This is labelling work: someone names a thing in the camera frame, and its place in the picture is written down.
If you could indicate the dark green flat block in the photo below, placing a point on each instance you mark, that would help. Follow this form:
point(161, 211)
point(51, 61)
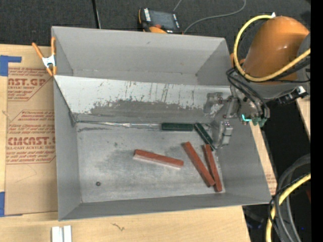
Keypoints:
point(204, 135)
point(177, 126)

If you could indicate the brown cardboard board red print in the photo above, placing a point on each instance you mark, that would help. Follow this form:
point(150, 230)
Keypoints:
point(27, 160)

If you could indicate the black cylinder on white bracket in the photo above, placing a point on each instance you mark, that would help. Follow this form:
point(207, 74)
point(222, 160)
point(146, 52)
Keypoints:
point(290, 98)

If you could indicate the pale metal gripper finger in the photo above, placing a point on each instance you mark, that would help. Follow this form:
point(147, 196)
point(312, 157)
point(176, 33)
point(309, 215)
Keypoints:
point(223, 136)
point(213, 105)

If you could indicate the red-brown flat block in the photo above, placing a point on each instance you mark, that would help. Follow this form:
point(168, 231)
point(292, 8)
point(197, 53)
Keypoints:
point(214, 171)
point(157, 158)
point(198, 163)

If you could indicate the grey metal bin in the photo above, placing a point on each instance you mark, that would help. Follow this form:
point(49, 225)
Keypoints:
point(141, 170)

